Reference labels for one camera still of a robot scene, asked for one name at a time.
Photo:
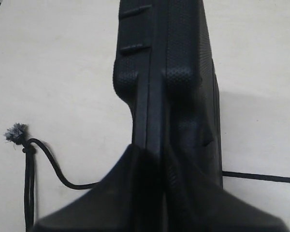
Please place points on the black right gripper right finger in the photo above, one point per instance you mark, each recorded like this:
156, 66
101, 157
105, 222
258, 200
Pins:
196, 204

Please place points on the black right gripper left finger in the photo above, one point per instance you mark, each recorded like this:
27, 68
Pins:
128, 199

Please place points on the black plastic carrying case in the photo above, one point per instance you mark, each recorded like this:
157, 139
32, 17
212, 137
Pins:
165, 73

